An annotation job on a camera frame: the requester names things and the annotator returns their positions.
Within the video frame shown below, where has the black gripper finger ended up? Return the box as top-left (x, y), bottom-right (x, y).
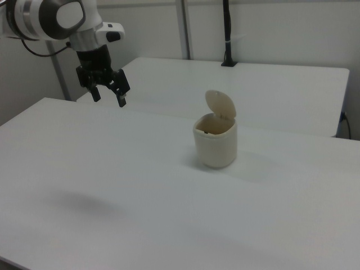
top-left (89, 83), bottom-right (102, 103)
top-left (107, 68), bottom-right (132, 109)

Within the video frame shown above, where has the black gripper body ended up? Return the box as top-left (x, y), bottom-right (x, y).
top-left (75, 44), bottom-right (122, 91)

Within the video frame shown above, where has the cream trash bin with lid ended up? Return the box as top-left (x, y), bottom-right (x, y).
top-left (192, 89), bottom-right (239, 170)

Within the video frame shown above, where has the black pole with clamp base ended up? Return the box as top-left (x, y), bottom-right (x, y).
top-left (220, 0), bottom-right (239, 68)

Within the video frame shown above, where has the white background table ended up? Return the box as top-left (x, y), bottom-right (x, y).
top-left (75, 57), bottom-right (350, 138)

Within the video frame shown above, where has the grey partition frame post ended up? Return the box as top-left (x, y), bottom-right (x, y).
top-left (44, 41), bottom-right (71, 101)
top-left (176, 0), bottom-right (195, 61)

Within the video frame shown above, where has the black cable on robot arm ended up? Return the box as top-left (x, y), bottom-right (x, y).
top-left (20, 38), bottom-right (71, 57)

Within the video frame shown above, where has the black cable at table side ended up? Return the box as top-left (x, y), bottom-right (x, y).
top-left (340, 111), bottom-right (353, 140)

